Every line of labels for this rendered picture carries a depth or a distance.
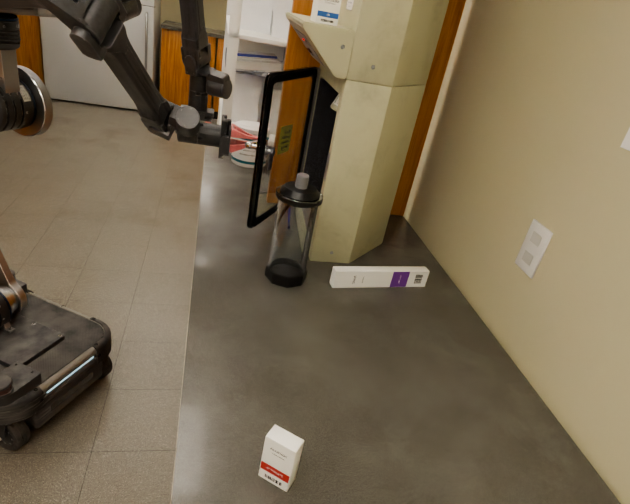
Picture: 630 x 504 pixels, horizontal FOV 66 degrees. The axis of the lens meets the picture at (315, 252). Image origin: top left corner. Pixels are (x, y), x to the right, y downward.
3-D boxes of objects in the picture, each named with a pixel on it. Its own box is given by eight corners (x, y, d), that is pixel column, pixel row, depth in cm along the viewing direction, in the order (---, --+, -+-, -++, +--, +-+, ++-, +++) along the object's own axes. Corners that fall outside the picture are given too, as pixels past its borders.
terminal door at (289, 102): (295, 198, 153) (318, 66, 134) (248, 230, 127) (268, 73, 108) (293, 197, 153) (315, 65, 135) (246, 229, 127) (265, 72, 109)
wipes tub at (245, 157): (262, 159, 197) (267, 122, 190) (265, 170, 186) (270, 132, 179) (230, 155, 194) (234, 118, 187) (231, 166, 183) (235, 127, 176)
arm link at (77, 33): (88, -22, 84) (60, 29, 82) (118, -11, 84) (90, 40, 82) (162, 103, 127) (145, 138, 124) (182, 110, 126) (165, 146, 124)
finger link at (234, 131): (260, 133, 124) (223, 128, 122) (256, 160, 127) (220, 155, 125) (258, 126, 130) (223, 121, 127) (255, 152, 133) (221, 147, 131)
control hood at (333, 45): (320, 58, 135) (327, 19, 130) (346, 79, 107) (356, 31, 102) (280, 51, 132) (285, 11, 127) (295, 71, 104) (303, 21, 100)
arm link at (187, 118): (162, 102, 125) (148, 131, 123) (159, 83, 114) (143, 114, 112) (206, 123, 127) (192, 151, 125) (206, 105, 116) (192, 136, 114)
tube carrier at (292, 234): (312, 269, 123) (328, 191, 113) (300, 289, 114) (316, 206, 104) (272, 257, 124) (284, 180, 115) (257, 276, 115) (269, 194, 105)
